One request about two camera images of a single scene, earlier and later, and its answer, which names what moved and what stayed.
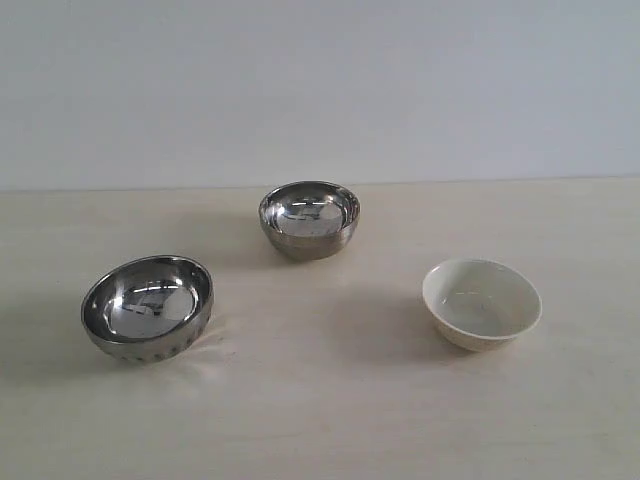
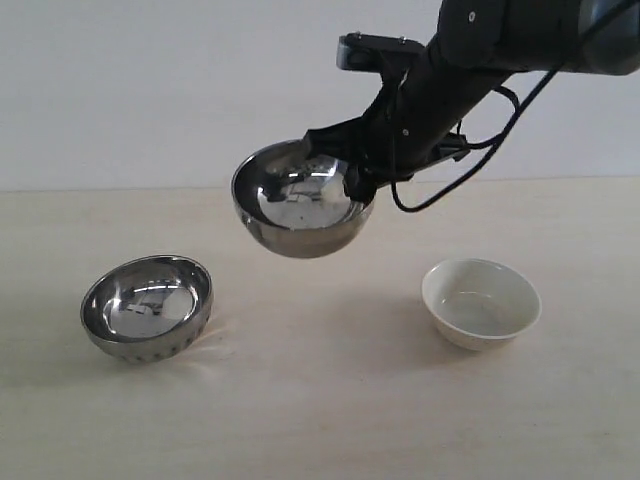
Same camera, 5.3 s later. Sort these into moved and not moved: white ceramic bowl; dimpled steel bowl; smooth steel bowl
Moved: smooth steel bowl
Not moved: white ceramic bowl; dimpled steel bowl
